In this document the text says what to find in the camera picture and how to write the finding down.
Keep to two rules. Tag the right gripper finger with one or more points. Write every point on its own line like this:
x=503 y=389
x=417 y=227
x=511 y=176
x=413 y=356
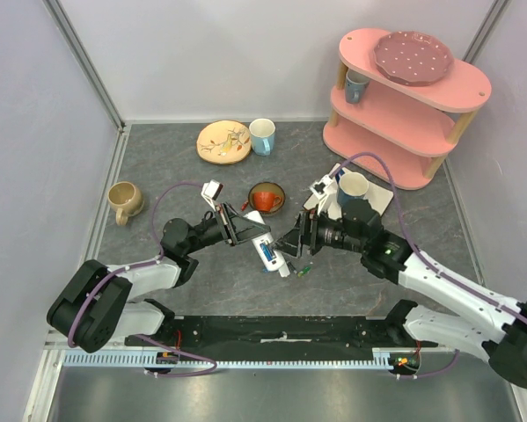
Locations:
x=293 y=250
x=290 y=240

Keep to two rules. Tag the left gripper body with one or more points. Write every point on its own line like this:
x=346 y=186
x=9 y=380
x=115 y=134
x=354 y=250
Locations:
x=226 y=224

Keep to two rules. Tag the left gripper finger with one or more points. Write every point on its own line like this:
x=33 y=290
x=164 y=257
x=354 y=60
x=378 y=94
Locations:
x=247 y=235
x=238 y=222

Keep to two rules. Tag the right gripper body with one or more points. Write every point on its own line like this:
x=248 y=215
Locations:
x=310 y=233

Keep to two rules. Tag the black orange battery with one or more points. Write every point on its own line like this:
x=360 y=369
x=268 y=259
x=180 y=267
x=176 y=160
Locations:
x=269 y=253

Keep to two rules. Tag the white remote control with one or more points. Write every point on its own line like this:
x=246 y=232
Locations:
x=273 y=261

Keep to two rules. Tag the white battery cover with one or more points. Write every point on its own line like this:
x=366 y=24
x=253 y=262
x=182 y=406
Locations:
x=284 y=271

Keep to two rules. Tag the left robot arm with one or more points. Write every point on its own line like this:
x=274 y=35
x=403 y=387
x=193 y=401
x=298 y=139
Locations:
x=99 y=302

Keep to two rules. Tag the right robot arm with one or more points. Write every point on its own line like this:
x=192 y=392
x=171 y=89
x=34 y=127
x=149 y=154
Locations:
x=485 y=324

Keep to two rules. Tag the orange cup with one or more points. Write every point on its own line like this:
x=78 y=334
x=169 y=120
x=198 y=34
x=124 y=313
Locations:
x=266 y=201

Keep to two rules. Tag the brown patterned bowl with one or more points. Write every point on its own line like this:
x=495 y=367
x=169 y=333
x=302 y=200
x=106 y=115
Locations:
x=266 y=186

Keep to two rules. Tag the dark blue mug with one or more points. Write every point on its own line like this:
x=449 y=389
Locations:
x=351 y=185

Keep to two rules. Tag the white square tile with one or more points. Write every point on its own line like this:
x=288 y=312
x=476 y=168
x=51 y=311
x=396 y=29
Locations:
x=378 y=197

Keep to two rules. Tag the yellow floral plate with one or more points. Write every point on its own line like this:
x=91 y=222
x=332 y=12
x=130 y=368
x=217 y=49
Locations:
x=224 y=142

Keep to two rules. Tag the light blue mug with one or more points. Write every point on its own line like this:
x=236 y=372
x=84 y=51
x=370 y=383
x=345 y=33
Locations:
x=262 y=132

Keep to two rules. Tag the beige ceramic mug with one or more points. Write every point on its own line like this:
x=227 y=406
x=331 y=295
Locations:
x=126 y=200

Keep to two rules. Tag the pink three-tier shelf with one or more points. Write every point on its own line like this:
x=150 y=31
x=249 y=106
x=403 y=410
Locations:
x=398 y=130

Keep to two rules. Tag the blue mug on shelf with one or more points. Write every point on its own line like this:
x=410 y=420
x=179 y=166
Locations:
x=355 y=86

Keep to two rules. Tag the mauve polka dot plate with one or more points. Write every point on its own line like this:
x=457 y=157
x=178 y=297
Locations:
x=413 y=59

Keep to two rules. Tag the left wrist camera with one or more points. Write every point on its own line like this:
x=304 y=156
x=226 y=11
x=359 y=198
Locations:
x=210 y=192

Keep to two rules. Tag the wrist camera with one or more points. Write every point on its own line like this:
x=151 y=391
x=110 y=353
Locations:
x=324 y=190
x=210 y=192

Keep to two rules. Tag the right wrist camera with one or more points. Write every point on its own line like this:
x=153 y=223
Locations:
x=324 y=190

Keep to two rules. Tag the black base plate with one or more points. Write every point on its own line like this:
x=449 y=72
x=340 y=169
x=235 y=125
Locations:
x=286 y=338

